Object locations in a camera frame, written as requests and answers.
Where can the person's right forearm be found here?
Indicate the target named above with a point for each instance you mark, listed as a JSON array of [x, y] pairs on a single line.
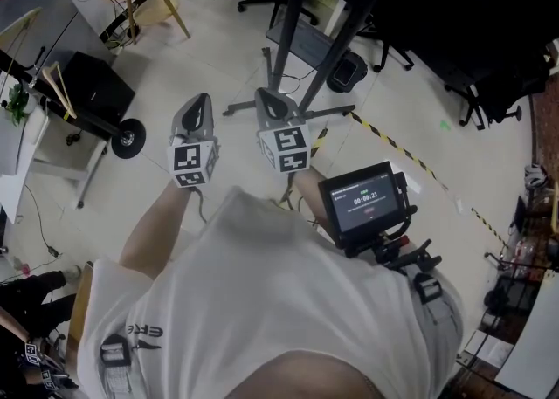
[[312, 196]]

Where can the black box speaker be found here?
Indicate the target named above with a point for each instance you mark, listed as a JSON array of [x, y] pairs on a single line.
[[98, 85]]

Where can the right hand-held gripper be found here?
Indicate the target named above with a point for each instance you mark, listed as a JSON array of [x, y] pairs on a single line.
[[286, 144]]

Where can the green potted plant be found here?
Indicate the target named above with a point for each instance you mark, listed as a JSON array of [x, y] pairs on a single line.
[[16, 105]]

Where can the black chest-mounted monitor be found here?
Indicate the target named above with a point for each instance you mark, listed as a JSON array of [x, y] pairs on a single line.
[[364, 203]]

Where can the person's white t-shirt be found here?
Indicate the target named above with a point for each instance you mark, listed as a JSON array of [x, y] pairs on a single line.
[[262, 301]]

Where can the grey stand shelf tray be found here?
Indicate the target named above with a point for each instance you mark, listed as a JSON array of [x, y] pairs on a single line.
[[305, 41]]

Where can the person's left forearm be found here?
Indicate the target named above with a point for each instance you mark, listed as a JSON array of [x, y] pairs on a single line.
[[153, 231]]

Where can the white helmet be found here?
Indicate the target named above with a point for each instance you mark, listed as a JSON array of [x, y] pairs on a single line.
[[535, 176]]

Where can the black rubber wheel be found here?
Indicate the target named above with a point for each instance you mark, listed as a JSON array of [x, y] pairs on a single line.
[[128, 138]]

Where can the white desk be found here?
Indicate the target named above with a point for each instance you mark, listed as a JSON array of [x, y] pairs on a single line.
[[530, 332]]

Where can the black chest rig mount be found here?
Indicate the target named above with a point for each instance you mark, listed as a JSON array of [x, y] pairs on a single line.
[[406, 257]]

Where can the white metal cart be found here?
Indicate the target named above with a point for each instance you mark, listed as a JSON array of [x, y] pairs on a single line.
[[39, 157]]

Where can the black device with screen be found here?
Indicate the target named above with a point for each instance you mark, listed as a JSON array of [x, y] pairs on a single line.
[[347, 72]]

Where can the black screen stand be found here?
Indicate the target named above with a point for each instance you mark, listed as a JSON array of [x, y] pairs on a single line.
[[301, 39]]

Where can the yellow black hazard tape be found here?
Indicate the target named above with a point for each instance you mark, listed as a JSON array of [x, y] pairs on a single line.
[[393, 142]]

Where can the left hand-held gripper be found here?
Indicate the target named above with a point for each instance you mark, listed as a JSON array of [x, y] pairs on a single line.
[[192, 157]]

